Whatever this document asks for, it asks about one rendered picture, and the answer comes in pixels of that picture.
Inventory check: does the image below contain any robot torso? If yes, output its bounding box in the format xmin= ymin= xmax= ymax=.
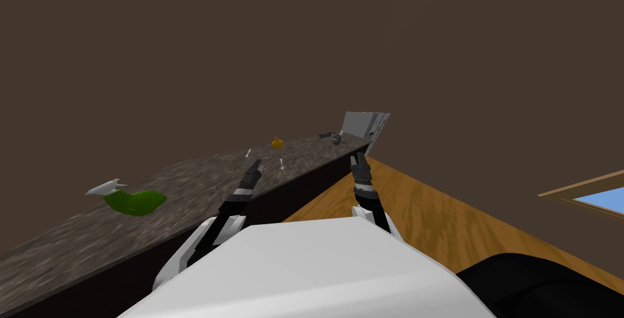
xmin=116 ymin=215 xmax=494 ymax=318

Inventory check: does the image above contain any wooden framed window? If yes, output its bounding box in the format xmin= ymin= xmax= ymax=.
xmin=537 ymin=169 xmax=624 ymax=222

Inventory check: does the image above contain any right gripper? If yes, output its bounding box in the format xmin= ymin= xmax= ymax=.
xmin=349 ymin=153 xmax=373 ymax=187

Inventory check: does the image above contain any grey box appliance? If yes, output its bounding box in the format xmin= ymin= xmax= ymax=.
xmin=339 ymin=110 xmax=391 ymax=157

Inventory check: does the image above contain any green spray bottle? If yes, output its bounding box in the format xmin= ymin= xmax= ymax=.
xmin=85 ymin=178 xmax=169 ymax=217

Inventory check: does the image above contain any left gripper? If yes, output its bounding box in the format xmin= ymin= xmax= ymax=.
xmin=239 ymin=159 xmax=265 ymax=192

